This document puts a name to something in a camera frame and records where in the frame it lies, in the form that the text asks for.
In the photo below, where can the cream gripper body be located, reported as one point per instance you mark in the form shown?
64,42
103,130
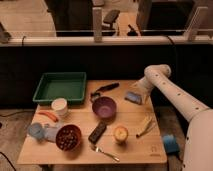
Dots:
145,87

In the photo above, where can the blue sponge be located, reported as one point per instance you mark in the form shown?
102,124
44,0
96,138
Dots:
133,97

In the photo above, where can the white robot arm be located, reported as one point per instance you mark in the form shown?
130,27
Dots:
198,153

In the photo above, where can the green plastic tray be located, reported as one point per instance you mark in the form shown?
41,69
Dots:
68,85

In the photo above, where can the yellow banana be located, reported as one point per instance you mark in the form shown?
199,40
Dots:
145,124

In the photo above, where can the purple bowl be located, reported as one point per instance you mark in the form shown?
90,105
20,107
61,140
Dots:
104,107

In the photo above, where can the yellow apple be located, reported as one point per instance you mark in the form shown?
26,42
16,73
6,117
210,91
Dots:
120,134

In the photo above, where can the black rectangular remote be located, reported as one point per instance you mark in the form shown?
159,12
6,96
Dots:
97,132

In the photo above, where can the blue box on floor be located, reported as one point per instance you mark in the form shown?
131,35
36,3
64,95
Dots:
170,144

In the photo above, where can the silver fork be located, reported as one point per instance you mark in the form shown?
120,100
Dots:
99,150

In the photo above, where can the white cup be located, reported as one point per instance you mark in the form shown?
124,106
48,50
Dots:
60,107

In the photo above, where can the red bowl with food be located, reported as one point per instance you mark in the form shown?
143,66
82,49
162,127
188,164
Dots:
68,137

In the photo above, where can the orange carrot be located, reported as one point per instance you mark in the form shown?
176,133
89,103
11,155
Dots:
49,115

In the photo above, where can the clear plastic bag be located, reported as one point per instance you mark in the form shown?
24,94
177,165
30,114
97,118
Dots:
50,132

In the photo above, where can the blue plastic cup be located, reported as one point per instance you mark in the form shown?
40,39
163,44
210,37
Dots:
36,131

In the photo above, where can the black handled peeler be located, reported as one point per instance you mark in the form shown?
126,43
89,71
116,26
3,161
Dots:
97,93

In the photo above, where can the white horizontal rail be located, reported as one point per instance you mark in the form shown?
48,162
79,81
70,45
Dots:
106,41

